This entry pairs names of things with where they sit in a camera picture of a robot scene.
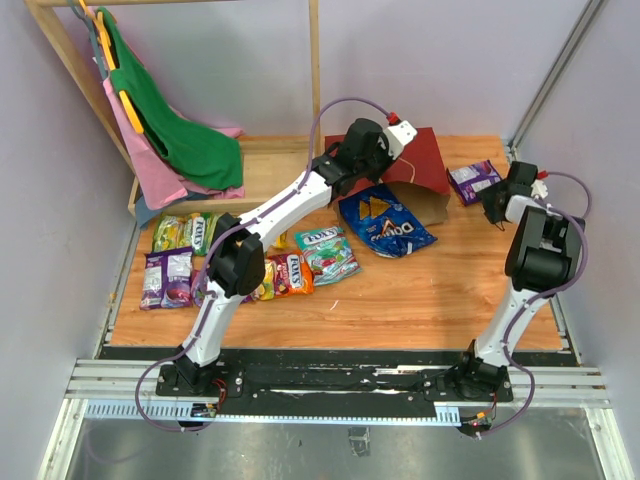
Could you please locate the purple snack bag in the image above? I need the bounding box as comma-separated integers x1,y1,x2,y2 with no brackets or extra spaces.
139,247,193,311
446,160,502,206

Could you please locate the red brown paper bag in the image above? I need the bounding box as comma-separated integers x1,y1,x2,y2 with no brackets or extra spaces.
324,126,452,227

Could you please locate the blue snack pack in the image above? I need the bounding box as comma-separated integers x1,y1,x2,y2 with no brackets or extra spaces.
338,184,437,258

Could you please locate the teal mint Fox's candy bag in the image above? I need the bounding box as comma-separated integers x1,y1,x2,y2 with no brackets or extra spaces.
295,226,361,287

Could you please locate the yellow snack pack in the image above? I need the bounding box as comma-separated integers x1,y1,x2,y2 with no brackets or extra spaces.
272,232,289,250

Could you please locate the orange Fox's candy bag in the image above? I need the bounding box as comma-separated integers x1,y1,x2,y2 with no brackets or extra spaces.
250,251,314,301

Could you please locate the green Fox's candy bag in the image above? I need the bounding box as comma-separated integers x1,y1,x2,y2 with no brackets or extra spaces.
152,212,219,256

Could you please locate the purple Fox's candy bag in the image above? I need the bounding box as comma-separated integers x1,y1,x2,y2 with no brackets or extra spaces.
191,269,254,307

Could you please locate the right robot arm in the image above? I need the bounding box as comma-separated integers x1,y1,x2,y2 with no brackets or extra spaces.
432,161,587,401

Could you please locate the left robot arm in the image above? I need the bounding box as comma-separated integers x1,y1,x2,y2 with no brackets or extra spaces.
156,118,415,397

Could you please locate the wooden clothes rack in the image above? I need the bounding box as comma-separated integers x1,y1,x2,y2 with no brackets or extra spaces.
24,1,320,216

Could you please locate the green shirt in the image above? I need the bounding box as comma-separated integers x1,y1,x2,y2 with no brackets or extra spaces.
96,7,243,190

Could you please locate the pink shirt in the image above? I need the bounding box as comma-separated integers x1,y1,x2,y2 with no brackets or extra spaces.
102,68,245,210

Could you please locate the blue grey cloth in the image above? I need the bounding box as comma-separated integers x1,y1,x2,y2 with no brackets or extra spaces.
134,196,170,230

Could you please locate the yellow hanger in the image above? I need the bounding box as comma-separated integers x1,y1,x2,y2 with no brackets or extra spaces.
77,0,145,135

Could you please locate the grey hanger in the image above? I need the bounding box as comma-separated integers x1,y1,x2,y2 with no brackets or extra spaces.
67,0,116,80

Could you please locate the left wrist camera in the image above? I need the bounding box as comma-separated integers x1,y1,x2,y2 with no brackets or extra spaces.
383,120,418,160

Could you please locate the aluminium frame post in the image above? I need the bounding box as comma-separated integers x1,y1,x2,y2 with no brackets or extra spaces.
504,0,608,158

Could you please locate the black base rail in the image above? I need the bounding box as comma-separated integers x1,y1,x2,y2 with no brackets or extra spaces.
156,349,513,420

